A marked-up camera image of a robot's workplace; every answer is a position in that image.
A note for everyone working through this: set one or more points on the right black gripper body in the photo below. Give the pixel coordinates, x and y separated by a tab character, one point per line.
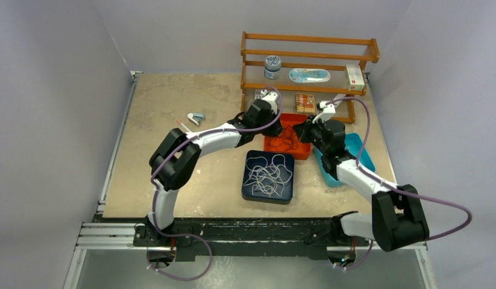
316	132

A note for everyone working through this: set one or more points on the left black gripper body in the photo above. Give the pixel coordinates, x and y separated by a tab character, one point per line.
269	130

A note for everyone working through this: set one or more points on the dark blue plastic bin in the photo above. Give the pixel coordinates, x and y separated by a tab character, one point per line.
268	177

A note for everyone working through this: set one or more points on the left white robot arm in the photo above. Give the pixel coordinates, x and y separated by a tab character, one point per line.
174	161

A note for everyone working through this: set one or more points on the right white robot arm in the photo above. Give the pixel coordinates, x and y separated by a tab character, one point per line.
397	218

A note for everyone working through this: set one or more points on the orange plastic bin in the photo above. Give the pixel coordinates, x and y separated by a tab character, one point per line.
287	141

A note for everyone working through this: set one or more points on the coloured marker pen pack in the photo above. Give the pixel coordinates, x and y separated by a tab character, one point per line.
258	94

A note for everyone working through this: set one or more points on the orange spiral notebook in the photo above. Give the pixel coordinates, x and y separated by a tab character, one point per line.
305	103

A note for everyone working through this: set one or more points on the white small device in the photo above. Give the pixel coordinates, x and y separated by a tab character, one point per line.
338	99

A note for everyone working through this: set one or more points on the white blue lidded jar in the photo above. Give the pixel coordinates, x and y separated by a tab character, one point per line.
272	66

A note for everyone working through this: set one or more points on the blue packaged item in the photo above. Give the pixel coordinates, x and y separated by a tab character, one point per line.
302	75

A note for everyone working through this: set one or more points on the wooden shelf rack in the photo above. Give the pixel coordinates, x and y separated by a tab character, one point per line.
303	52

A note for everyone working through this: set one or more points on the white red box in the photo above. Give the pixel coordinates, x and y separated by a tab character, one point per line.
355	77

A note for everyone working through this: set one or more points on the light blue stapler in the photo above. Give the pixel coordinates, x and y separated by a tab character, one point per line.
195	118

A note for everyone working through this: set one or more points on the white orange marker pen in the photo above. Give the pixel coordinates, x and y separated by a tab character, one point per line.
186	128

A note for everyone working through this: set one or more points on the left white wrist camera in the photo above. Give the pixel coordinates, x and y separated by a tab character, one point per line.
272	98

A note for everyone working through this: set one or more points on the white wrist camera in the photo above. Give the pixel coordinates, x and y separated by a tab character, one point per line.
326	110
272	98

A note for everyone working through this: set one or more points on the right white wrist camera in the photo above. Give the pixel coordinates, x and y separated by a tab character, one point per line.
326	110

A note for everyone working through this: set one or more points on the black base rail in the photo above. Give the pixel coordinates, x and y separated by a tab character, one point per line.
318	238

